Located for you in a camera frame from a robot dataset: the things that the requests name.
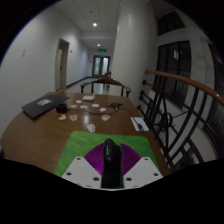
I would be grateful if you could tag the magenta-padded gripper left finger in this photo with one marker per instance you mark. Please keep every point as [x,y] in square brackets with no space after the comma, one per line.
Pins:
[81,170]

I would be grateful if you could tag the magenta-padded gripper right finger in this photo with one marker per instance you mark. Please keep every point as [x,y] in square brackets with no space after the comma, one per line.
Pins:
[141,170]

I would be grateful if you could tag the black computer mouse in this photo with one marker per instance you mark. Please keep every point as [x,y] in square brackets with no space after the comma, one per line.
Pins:
[112,163]

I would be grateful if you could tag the green mouse pad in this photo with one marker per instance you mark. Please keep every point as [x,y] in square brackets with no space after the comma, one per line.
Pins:
[83,143]

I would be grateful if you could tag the white patterned token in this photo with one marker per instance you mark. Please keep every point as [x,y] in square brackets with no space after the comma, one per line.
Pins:
[90,128]

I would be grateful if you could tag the white card with dark strip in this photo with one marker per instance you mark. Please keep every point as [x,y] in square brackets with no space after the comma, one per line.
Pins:
[139,123]

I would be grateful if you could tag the beige shell-shaped piece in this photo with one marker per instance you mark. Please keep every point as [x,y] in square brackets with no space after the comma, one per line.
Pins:
[62,117]
[73,117]

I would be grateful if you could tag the red and white token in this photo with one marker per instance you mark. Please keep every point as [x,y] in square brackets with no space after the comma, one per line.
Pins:
[105,117]

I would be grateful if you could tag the small beige token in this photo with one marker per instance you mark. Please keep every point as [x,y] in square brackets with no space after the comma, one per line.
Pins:
[73,106]

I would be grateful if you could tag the small black box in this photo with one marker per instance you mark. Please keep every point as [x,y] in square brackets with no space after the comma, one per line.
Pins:
[61,108]

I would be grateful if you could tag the small white round token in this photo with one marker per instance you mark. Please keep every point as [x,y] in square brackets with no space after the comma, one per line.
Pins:
[78,101]

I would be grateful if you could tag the black railing with wooden handrail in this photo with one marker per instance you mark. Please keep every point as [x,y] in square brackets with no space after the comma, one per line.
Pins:
[180,110]

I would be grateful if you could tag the white flat packet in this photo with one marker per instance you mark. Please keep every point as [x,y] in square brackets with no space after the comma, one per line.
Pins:
[88,98]

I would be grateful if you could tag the black closed laptop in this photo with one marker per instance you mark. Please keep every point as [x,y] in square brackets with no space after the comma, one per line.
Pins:
[45,105]

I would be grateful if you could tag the wooden chair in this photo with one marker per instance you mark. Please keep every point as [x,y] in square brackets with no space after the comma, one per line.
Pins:
[106,81]

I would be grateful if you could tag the dark framed window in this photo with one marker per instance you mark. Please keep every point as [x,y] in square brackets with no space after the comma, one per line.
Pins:
[173,71]

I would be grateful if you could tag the glass double door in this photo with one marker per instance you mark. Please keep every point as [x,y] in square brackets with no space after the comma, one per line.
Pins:
[101,66]

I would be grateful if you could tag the pale side door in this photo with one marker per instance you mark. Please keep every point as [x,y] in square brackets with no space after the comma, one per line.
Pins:
[62,65]

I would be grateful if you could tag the green exit sign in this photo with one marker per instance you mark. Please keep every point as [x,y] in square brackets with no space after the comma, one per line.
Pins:
[102,50]

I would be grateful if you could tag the round ceiling light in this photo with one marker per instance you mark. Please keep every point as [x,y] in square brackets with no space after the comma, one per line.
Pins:
[95,24]
[98,44]

